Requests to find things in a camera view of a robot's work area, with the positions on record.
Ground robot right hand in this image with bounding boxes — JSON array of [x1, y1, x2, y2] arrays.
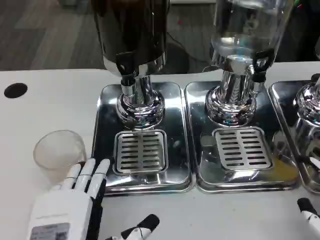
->
[[296, 197, 320, 240]]

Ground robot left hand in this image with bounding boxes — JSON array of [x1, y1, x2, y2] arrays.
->
[[27, 157, 160, 240]]

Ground clear ribbed glass cup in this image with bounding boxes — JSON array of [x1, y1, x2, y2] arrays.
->
[[33, 129, 88, 183]]

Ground chrome drink dispenser base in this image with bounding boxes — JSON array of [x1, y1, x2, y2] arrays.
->
[[296, 73, 320, 161]]

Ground steel drip tray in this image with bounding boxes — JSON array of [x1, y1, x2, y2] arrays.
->
[[267, 79, 320, 195], [91, 81, 193, 196], [184, 80, 302, 193]]

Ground black round counter grommet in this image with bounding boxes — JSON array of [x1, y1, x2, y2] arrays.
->
[[3, 82, 28, 99]]

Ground black tap lever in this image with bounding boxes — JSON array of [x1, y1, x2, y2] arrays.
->
[[115, 52, 137, 97], [251, 48, 275, 95]]

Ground dark coffee drink dispenser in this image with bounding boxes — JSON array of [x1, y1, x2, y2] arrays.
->
[[91, 0, 167, 131]]

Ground clear water drink dispenser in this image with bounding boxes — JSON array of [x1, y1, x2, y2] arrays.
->
[[204, 0, 297, 128]]

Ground thin black floor cable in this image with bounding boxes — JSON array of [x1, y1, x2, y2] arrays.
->
[[166, 31, 213, 62]]

